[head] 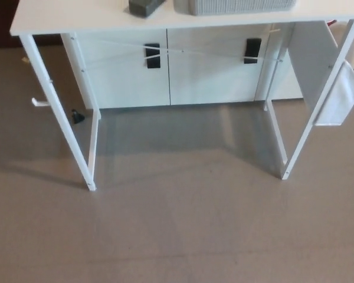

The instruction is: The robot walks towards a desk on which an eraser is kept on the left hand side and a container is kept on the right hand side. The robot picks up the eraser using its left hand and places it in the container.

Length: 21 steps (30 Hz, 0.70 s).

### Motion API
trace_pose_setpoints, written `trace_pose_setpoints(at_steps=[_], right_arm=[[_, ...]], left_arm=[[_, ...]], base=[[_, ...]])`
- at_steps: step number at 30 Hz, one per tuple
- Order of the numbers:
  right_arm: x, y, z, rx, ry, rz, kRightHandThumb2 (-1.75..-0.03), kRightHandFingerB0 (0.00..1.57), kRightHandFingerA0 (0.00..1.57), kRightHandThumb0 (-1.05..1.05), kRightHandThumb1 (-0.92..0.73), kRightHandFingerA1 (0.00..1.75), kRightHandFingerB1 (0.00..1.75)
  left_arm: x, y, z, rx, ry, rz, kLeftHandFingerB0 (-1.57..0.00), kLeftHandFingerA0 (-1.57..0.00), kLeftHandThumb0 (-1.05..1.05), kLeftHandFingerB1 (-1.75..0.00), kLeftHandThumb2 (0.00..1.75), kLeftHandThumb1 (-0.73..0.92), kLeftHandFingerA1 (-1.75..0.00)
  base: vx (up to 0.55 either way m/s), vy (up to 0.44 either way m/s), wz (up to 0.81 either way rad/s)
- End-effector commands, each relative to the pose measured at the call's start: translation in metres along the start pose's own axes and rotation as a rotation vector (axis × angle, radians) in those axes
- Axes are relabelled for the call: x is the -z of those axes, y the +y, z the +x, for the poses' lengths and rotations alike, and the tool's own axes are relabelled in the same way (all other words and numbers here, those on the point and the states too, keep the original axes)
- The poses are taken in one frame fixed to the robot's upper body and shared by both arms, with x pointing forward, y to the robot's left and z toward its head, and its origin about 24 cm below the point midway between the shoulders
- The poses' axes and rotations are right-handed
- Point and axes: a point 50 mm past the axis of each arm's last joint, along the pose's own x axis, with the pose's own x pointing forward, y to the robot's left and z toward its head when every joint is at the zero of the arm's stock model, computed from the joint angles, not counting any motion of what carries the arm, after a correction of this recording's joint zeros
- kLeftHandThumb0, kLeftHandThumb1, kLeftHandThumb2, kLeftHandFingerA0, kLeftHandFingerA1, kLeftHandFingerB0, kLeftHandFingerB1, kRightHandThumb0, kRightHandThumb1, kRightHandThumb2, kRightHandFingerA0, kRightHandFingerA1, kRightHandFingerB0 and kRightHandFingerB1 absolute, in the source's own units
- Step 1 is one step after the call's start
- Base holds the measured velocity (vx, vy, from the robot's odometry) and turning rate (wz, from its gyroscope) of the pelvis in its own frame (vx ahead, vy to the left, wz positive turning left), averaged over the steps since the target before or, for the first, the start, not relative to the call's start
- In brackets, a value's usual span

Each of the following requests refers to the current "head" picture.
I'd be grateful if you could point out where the white cabinet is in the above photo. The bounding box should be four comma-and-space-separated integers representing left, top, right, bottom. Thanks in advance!
61, 25, 306, 110

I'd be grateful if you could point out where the dark felt whiteboard eraser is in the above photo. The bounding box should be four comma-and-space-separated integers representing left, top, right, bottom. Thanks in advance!
127, 0, 168, 18

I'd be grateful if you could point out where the white desk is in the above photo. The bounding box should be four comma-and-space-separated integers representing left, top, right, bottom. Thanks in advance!
10, 0, 354, 193

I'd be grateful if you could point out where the white desk side hook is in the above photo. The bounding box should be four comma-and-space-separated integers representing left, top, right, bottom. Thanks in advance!
31, 97, 51, 108

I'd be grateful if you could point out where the grey perforated plastic basket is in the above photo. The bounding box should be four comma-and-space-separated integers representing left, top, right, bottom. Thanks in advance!
173, 0, 302, 17

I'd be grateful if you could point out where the black floor door stopper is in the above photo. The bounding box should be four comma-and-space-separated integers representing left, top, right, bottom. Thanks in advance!
70, 108, 86, 126

